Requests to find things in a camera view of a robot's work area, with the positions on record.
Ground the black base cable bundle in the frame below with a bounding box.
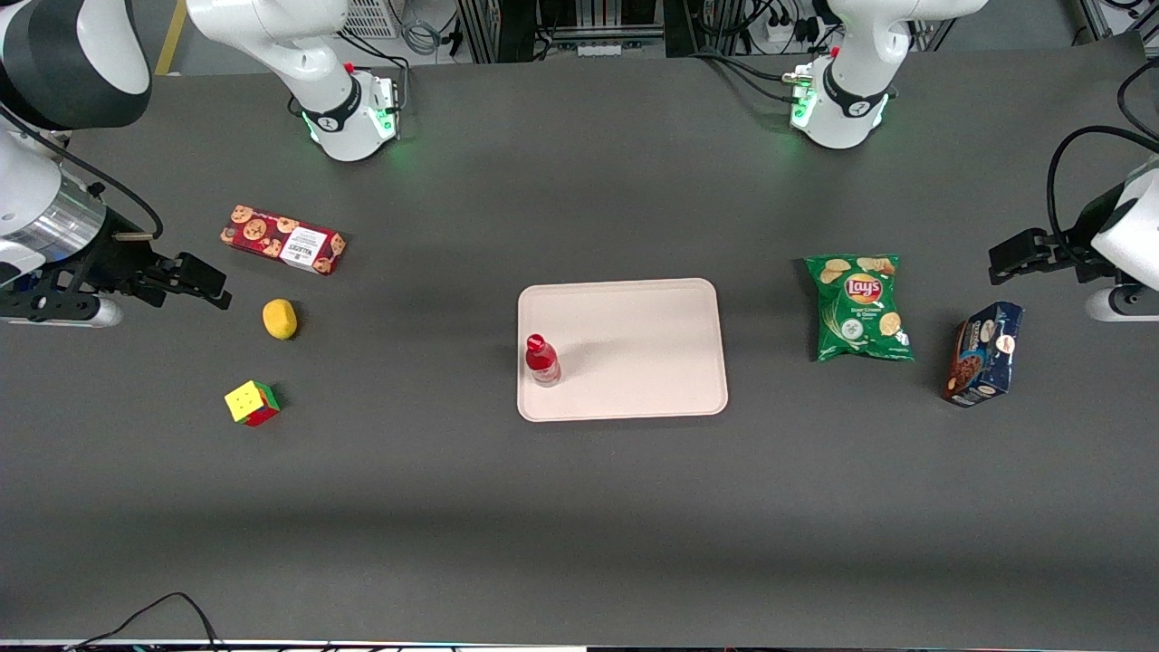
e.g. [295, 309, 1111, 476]
[690, 49, 800, 102]

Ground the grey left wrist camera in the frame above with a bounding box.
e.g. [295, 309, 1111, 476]
[1085, 284, 1159, 324]

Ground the thin black table-edge cable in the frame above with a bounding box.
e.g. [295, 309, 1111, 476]
[65, 592, 224, 652]

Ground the dark blue cookie box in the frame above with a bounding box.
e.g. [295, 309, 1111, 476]
[941, 301, 1025, 408]

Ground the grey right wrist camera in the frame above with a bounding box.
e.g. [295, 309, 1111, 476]
[0, 295, 124, 330]

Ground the beige plastic tray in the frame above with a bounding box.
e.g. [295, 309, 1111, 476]
[517, 278, 730, 423]

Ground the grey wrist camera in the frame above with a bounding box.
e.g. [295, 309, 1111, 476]
[1085, 284, 1159, 324]
[0, 295, 124, 330]

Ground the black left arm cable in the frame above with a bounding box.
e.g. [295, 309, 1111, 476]
[1046, 125, 1159, 265]

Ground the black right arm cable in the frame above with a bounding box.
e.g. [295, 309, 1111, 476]
[0, 107, 165, 242]

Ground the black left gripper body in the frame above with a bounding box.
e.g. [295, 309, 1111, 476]
[1049, 186, 1129, 285]

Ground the red cookie box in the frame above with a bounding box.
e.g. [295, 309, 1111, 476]
[218, 204, 348, 277]

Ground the white power strip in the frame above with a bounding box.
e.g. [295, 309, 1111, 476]
[759, 13, 820, 48]

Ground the black looped cable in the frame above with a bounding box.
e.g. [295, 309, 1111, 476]
[1117, 58, 1159, 142]

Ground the white perforated box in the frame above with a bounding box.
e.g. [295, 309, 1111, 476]
[339, 0, 401, 40]

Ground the colourful puzzle cube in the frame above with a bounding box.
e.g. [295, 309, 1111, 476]
[224, 379, 283, 428]

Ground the grey coiled cable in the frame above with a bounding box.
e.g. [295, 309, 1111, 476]
[400, 16, 446, 57]

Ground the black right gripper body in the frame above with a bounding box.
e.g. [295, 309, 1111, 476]
[0, 208, 178, 314]

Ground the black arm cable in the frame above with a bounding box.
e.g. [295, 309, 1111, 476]
[1046, 125, 1159, 265]
[0, 107, 165, 242]

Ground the green Lay's chips bag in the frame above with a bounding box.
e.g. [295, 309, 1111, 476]
[805, 254, 915, 364]

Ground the red coke bottle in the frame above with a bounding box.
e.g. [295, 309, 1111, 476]
[524, 333, 562, 388]

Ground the yellow lemon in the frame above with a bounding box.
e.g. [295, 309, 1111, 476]
[262, 298, 300, 341]

